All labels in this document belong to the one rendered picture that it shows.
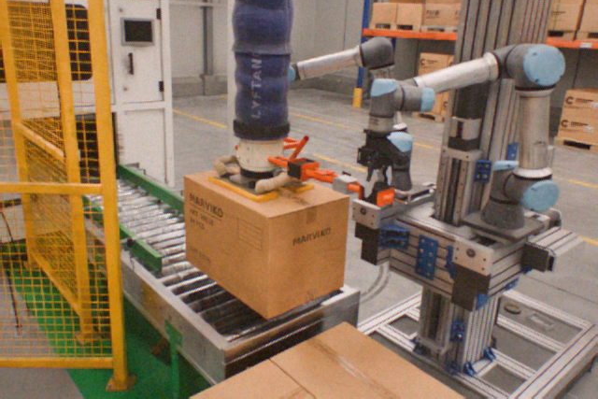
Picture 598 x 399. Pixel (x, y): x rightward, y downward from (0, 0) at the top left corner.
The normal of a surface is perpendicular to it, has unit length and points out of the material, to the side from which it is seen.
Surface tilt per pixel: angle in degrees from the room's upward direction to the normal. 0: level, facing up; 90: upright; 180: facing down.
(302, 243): 90
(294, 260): 90
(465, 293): 90
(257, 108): 77
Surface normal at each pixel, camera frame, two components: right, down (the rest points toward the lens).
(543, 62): 0.14, 0.18
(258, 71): -0.12, 0.56
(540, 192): 0.17, 0.42
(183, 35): 0.66, 0.26
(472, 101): -0.06, 0.29
